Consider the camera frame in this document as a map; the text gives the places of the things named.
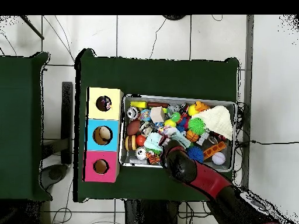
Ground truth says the multicolour patterned cloth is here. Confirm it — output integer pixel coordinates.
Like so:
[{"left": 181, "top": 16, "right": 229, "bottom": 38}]
[{"left": 158, "top": 125, "right": 180, "bottom": 141}]

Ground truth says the toy hamburger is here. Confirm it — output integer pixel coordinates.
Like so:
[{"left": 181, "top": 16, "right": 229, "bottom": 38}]
[{"left": 124, "top": 134, "right": 138, "bottom": 152}]

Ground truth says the large polka dot napkin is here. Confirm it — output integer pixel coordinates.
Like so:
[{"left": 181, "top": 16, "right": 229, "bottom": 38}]
[{"left": 96, "top": 95, "right": 112, "bottom": 112}]

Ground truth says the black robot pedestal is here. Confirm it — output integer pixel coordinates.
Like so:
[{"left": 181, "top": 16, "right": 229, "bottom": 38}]
[{"left": 124, "top": 199, "right": 181, "bottom": 224}]

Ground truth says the plain wooden cube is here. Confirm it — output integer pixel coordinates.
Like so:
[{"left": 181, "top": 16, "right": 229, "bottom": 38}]
[{"left": 149, "top": 106, "right": 165, "bottom": 123}]

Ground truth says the plush tiger toy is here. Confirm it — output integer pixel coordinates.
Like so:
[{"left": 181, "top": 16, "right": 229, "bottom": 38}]
[{"left": 146, "top": 151, "right": 161, "bottom": 165}]

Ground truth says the cream knitted cloth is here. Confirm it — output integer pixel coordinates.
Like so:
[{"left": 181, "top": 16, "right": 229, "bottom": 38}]
[{"left": 191, "top": 105, "right": 234, "bottom": 141}]

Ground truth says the orange ball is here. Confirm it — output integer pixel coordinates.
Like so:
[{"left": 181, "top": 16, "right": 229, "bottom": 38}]
[{"left": 135, "top": 134, "right": 147, "bottom": 147}]

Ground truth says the green spiky ball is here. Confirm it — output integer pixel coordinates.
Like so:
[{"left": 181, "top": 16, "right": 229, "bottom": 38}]
[{"left": 187, "top": 117, "right": 206, "bottom": 136}]

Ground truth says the dark green side tablecloth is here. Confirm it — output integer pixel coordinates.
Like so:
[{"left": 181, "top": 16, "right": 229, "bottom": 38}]
[{"left": 0, "top": 51, "right": 53, "bottom": 202}]

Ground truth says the black power cable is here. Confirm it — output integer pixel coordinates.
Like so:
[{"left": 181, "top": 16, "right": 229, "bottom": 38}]
[{"left": 235, "top": 139, "right": 299, "bottom": 148}]

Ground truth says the black stand bar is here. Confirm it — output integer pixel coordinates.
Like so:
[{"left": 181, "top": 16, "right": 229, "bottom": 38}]
[{"left": 61, "top": 81, "right": 74, "bottom": 165}]

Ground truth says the shallow clear mesh bin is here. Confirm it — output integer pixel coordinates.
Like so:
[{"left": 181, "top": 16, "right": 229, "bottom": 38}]
[{"left": 119, "top": 93, "right": 238, "bottom": 173}]

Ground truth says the white baseball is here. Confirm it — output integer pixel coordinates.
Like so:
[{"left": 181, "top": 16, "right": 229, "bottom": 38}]
[{"left": 211, "top": 152, "right": 227, "bottom": 166}]

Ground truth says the blue spiky ball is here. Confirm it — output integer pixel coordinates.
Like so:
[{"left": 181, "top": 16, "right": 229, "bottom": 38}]
[{"left": 186, "top": 146, "right": 204, "bottom": 163}]

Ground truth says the large dark green tablecloth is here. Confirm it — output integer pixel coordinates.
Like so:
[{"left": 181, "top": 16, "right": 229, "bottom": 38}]
[{"left": 74, "top": 48, "right": 240, "bottom": 207}]

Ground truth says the wooden box with three holes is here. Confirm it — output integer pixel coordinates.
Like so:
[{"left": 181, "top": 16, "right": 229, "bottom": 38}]
[{"left": 82, "top": 87, "right": 124, "bottom": 183}]

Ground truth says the mint green cloth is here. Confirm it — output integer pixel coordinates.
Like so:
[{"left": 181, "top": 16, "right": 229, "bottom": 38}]
[{"left": 143, "top": 131, "right": 191, "bottom": 152}]

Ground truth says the black metal rod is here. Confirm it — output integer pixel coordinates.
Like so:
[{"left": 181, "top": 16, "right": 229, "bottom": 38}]
[{"left": 19, "top": 15, "right": 45, "bottom": 40}]

